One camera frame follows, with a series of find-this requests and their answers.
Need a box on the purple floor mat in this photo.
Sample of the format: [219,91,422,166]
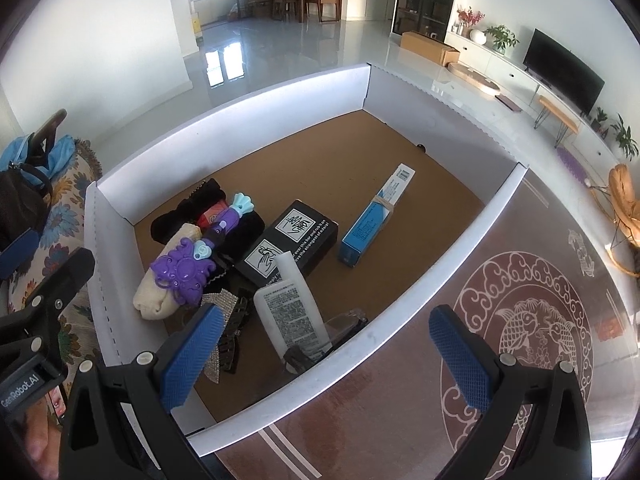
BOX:
[556,147,588,186]

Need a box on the large leafy potted plant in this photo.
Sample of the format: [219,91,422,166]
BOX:
[610,114,640,161]

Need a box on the white tube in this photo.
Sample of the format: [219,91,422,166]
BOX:
[253,251,333,361]

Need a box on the wooden bench with metal legs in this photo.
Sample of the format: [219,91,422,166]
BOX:
[534,95,581,148]

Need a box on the blue bag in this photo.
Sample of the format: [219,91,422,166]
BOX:
[0,135,76,186]

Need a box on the round wooden tray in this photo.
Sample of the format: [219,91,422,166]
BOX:
[447,62,502,96]

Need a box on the black velvet hair band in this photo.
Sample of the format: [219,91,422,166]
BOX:
[150,178,266,281]

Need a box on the black bag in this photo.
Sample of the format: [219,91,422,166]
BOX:
[0,162,53,251]

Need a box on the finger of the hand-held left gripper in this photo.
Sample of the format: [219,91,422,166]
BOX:
[0,230,41,281]
[0,247,96,361]

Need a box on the dark patterned desktop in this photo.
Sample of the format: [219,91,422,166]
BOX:
[200,165,640,480]

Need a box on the red snack packet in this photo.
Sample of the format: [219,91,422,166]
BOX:
[195,201,231,231]

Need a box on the rhinestone hair clip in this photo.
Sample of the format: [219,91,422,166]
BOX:
[197,290,251,386]

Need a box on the black printed box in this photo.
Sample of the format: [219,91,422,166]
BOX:
[232,200,339,286]

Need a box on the white cardboard box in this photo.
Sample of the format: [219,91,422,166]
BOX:
[84,62,530,458]

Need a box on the person's left hand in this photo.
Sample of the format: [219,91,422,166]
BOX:
[22,395,68,466]

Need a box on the beige towel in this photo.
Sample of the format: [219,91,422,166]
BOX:
[132,222,206,321]

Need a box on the orange lounge chair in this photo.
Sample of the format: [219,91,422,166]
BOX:
[590,162,640,276]

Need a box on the blue toothpaste box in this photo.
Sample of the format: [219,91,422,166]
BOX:
[337,163,416,267]

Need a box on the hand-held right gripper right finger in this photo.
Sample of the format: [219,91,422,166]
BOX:
[428,304,593,480]

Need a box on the black television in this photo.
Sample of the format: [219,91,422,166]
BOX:
[522,29,605,116]

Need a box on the bushy green potted plant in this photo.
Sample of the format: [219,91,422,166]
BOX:
[484,24,520,56]

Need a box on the brown cardboard box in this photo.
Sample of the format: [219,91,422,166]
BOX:
[401,31,461,66]

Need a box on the purple plastic toy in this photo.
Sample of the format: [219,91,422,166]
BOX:
[152,192,256,307]

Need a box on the red flower bouquet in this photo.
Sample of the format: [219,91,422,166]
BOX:
[456,6,486,36]

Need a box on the white television cabinet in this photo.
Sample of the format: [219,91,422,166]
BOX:
[445,30,640,171]

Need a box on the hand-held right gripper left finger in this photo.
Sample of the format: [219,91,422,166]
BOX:
[59,303,224,480]

